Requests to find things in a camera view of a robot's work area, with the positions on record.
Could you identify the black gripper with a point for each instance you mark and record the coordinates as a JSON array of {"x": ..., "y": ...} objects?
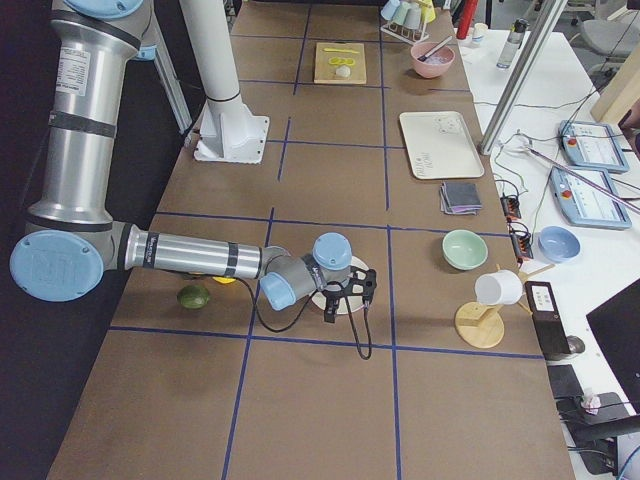
[{"x": 331, "y": 296}]

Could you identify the cream round plate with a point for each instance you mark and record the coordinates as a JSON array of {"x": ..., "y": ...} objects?
[{"x": 346, "y": 305}]

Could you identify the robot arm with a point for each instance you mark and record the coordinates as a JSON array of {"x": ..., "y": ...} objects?
[{"x": 71, "y": 240}]

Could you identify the cream bear tray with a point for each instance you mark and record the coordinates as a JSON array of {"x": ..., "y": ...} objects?
[{"x": 440, "y": 146}]

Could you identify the yellow lemon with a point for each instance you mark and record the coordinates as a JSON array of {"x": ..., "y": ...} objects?
[{"x": 223, "y": 280}]

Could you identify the green lime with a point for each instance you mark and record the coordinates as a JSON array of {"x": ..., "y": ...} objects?
[{"x": 193, "y": 297}]

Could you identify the green bowl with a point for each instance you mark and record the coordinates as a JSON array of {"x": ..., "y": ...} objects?
[{"x": 464, "y": 249}]

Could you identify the wooden mug tree stand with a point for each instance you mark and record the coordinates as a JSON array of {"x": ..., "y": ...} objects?
[{"x": 481, "y": 325}]

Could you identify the folded grey cloth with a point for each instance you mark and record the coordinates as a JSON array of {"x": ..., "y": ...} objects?
[{"x": 459, "y": 198}]

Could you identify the white mug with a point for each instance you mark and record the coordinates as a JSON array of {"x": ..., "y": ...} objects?
[{"x": 503, "y": 287}]

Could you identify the black device box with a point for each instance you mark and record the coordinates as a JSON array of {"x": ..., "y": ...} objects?
[{"x": 547, "y": 322}]

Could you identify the blue bowl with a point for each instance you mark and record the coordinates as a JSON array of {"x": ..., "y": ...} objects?
[{"x": 558, "y": 244}]

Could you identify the bamboo cutting board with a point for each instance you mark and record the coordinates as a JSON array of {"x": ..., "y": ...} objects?
[{"x": 324, "y": 72}]

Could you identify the grabber stick tool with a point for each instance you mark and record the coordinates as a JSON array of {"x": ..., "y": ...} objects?
[{"x": 585, "y": 180}]

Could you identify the yellow plastic knife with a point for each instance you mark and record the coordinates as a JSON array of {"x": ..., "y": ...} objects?
[{"x": 340, "y": 50}]

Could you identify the pink bowl with ice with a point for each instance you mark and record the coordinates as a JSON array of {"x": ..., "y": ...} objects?
[{"x": 436, "y": 64}]

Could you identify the steel black-tipped muddler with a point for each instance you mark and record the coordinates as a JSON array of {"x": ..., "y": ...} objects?
[{"x": 435, "y": 49}]

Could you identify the teach pendant near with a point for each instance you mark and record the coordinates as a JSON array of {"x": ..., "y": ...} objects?
[{"x": 585, "y": 206}]

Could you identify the teach pendant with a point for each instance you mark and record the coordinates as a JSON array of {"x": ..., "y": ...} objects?
[
  {"x": 585, "y": 206},
  {"x": 592, "y": 144}
]

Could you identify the teach pendant far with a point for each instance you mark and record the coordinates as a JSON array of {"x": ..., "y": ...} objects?
[{"x": 592, "y": 144}]

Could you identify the grey cup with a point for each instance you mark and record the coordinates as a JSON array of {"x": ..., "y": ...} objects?
[{"x": 413, "y": 17}]

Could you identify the blue cup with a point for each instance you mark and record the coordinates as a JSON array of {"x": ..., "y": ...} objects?
[{"x": 389, "y": 10}]

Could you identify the yellow cup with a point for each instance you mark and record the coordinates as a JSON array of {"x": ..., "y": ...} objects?
[{"x": 428, "y": 13}]

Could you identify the paper cup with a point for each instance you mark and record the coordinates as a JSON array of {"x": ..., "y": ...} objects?
[{"x": 479, "y": 32}]

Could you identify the water bottle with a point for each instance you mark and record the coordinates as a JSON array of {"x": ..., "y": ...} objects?
[{"x": 512, "y": 43}]

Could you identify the red cylinder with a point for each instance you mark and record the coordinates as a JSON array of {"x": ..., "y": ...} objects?
[{"x": 467, "y": 15}]

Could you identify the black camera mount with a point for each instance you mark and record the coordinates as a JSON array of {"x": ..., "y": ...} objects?
[{"x": 362, "y": 284}]

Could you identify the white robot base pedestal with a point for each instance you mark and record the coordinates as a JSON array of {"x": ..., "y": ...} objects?
[{"x": 229, "y": 132}]

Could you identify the wire cup rack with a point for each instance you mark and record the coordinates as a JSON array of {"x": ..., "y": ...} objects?
[{"x": 404, "y": 34}]

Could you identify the aluminium frame post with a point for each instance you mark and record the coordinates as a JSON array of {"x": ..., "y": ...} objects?
[{"x": 544, "y": 26}]

